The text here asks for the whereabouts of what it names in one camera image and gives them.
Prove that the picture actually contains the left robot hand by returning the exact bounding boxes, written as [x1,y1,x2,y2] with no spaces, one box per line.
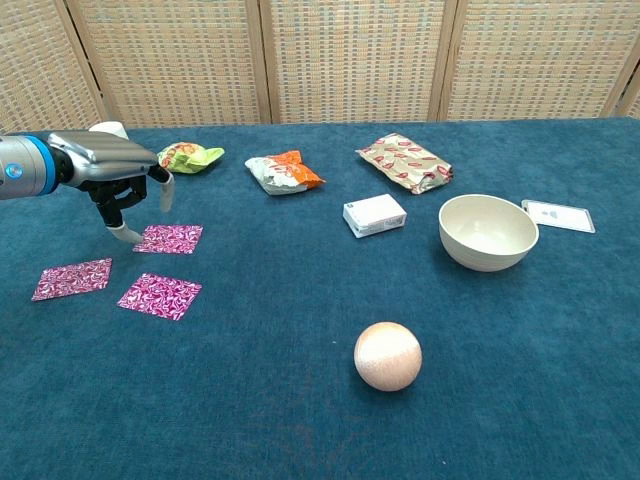
[47,130,176,245]

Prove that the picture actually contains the blue carpet table cover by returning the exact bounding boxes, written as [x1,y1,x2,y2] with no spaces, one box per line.
[0,115,640,480]

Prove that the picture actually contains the pink patterned paper square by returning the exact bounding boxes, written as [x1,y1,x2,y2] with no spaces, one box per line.
[132,224,205,255]
[31,257,113,303]
[116,272,203,322]

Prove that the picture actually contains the small white cardboard box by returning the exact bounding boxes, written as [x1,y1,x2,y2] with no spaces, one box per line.
[342,193,408,239]

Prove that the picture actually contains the woven folding screen panel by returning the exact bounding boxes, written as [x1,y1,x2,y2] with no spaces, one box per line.
[0,0,109,135]
[602,64,640,119]
[64,0,272,128]
[257,0,459,125]
[438,0,640,122]

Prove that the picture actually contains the white card in holder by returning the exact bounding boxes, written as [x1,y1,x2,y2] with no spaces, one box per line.
[520,198,597,235]

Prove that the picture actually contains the white paper cup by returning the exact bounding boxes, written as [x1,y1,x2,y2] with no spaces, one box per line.
[88,121,129,139]

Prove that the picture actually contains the green snack bag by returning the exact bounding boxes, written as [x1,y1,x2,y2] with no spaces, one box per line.
[157,141,226,176]

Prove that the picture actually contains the peach ball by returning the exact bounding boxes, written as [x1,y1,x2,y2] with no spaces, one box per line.
[353,321,424,393]

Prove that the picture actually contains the cream bowl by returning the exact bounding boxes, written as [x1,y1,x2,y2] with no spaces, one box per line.
[438,193,540,273]

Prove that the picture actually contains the gold red-print snack package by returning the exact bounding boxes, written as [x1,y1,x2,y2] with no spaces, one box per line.
[355,132,455,196]

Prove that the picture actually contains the orange white snack bag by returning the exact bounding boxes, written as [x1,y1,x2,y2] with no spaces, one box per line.
[244,150,327,197]

